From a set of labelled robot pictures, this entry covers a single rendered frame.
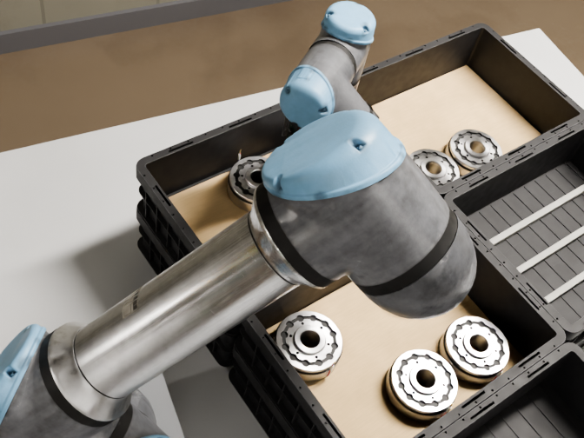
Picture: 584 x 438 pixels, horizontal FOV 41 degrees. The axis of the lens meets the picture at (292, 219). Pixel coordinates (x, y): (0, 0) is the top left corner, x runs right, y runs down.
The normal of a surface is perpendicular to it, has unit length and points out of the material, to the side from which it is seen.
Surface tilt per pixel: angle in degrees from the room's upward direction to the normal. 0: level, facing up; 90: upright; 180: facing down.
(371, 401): 0
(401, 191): 40
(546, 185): 0
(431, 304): 83
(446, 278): 58
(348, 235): 71
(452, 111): 0
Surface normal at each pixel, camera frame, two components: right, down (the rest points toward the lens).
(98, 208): 0.15, -0.59
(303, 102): -0.41, 0.69
